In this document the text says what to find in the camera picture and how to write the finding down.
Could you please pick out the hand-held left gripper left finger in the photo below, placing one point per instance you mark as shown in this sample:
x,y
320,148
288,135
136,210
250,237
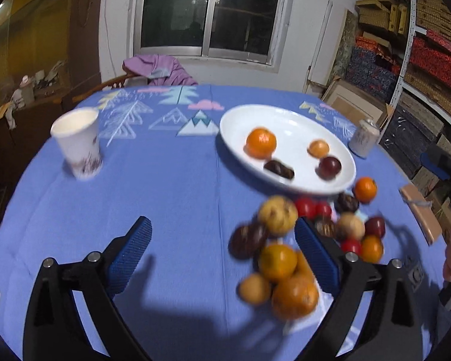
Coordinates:
x,y
131,255

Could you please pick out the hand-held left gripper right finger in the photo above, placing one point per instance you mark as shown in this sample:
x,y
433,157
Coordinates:
x,y
317,255

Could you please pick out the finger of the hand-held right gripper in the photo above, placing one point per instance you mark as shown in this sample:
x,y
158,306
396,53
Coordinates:
x,y
441,163

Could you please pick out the yellow loquat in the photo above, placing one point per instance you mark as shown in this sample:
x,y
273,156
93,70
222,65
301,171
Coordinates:
x,y
304,267

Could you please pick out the red cherry tomato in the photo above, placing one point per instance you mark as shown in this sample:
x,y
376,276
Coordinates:
x,y
305,207
351,246
323,208

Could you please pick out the yellow orange mandarin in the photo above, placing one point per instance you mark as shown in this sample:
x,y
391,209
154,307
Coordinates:
x,y
277,262

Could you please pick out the tan round fruit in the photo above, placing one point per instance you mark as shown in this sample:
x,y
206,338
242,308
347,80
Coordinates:
x,y
350,225

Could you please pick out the yellow wrinkled round fruit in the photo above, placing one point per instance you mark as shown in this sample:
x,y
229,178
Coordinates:
x,y
277,214

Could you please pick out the large dark water chestnut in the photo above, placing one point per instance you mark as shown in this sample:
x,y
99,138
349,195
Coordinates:
x,y
346,202

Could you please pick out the small dark red plum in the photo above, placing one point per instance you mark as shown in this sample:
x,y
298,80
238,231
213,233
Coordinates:
x,y
374,226

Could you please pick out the small tan loquat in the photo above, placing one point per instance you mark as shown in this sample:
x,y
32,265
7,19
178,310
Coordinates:
x,y
254,288

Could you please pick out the small orange mandarin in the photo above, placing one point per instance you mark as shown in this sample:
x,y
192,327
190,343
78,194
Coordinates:
x,y
365,189

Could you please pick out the white oval plate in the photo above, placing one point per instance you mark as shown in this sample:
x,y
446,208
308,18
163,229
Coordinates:
x,y
285,120

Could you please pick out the white drink can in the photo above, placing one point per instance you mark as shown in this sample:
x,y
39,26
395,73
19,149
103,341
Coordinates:
x,y
362,139

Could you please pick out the large dark red plum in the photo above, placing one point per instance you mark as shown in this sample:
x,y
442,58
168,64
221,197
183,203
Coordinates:
x,y
330,167

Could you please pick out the tan framed board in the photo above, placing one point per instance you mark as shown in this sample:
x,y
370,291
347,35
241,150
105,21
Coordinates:
x,y
355,103

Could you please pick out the yellow blotched round fruit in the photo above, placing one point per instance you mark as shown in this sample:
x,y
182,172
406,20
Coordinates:
x,y
318,147

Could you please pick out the white metal shelf rack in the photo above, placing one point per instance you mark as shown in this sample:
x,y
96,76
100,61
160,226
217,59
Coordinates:
x,y
407,45

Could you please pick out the white paper cup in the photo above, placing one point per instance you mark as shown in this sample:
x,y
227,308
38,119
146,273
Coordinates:
x,y
79,143

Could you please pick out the wooden chair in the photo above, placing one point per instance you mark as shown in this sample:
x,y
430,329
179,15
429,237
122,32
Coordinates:
x,y
97,88

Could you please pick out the purple jacket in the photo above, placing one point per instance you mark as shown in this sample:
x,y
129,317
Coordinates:
x,y
159,69

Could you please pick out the wooden glass door cabinet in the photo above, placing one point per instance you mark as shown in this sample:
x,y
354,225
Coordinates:
x,y
41,26

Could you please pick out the aluminium sliding window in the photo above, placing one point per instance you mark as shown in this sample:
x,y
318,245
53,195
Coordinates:
x,y
210,11

